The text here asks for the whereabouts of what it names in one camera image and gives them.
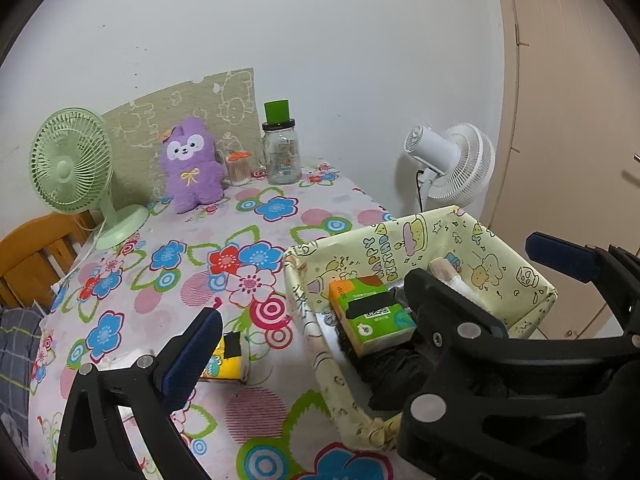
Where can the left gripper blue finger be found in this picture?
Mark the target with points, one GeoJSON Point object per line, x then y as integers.
{"type": "Point", "coordinates": [182, 360]}

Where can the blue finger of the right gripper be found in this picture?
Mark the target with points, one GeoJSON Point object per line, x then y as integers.
{"type": "Point", "coordinates": [567, 258]}

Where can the beige white cloth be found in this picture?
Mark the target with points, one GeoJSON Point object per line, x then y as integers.
{"type": "Point", "coordinates": [444, 271]}

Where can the green tissue pack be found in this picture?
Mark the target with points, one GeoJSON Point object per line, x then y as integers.
{"type": "Point", "coordinates": [372, 319]}

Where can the yellow cartoon tissue box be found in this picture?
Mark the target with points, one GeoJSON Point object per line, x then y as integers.
{"type": "Point", "coordinates": [229, 361]}

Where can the yellow cartoon storage box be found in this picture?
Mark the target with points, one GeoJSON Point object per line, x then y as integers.
{"type": "Point", "coordinates": [508, 288]}

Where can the floral tablecloth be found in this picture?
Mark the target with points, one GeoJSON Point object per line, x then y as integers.
{"type": "Point", "coordinates": [133, 298]}

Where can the white standing fan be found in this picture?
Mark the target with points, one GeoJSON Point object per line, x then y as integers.
{"type": "Point", "coordinates": [455, 165]}

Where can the grey plaid pillow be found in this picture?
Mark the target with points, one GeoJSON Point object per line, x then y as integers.
{"type": "Point", "coordinates": [20, 336]}

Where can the wooden chair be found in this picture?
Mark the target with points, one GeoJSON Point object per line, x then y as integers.
{"type": "Point", "coordinates": [37, 254]}

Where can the purple plush toy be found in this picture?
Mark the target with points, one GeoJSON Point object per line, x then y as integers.
{"type": "Point", "coordinates": [188, 159]}

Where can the toothpick jar orange lid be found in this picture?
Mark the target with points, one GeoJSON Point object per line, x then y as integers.
{"type": "Point", "coordinates": [239, 166]}

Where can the glass mason jar mug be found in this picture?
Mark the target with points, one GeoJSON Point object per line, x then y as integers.
{"type": "Point", "coordinates": [281, 146]}

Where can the green desk fan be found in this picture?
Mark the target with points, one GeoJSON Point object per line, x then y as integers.
{"type": "Point", "coordinates": [71, 167]}

